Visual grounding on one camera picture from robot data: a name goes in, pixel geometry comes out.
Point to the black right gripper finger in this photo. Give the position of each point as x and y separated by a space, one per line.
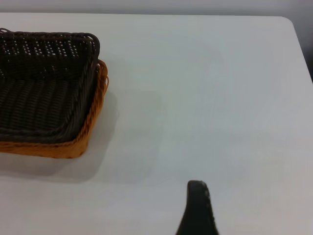
198 210

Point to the orange-brown woven wicker basket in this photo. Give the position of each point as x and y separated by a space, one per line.
80 144

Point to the dark brown woven wicker basket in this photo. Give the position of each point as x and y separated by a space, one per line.
36 102

